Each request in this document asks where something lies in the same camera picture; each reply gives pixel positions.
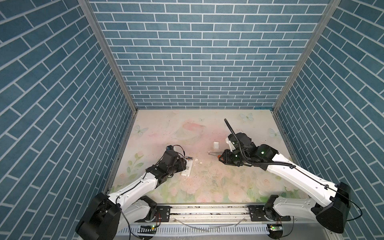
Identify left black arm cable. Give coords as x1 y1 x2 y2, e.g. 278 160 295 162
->
115 143 187 240

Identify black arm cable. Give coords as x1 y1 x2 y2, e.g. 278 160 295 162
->
115 143 187 240
223 118 363 222

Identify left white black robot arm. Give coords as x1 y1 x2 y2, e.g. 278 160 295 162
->
76 146 187 240

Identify white battery cover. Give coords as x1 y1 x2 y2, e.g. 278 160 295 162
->
213 142 220 150

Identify right aluminium corner post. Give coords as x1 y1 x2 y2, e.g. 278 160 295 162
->
272 0 343 114

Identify controller board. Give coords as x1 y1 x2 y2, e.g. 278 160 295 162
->
137 225 158 240
267 224 284 240

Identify right controller board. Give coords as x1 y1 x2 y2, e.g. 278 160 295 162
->
267 224 284 240

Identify white vented strip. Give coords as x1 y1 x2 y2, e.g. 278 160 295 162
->
117 224 269 237

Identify left aluminium corner post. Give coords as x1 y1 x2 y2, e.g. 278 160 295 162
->
77 0 138 113

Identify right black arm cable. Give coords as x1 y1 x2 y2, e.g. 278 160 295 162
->
223 118 363 222

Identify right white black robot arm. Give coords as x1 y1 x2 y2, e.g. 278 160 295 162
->
219 133 352 234

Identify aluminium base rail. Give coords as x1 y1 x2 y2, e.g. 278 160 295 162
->
113 203 338 232

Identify white remote control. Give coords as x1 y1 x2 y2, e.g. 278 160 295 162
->
181 157 194 177

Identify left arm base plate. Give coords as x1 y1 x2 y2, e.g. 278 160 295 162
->
138 206 172 223

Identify left controller board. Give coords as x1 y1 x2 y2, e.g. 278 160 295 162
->
137 225 158 240

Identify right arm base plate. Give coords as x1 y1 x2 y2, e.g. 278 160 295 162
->
247 205 291 222

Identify grey loose wire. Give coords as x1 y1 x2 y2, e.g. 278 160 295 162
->
173 216 247 232

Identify aluminium corner post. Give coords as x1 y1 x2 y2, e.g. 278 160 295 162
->
272 0 343 114
77 0 138 113

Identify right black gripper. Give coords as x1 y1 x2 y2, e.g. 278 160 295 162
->
216 147 249 165

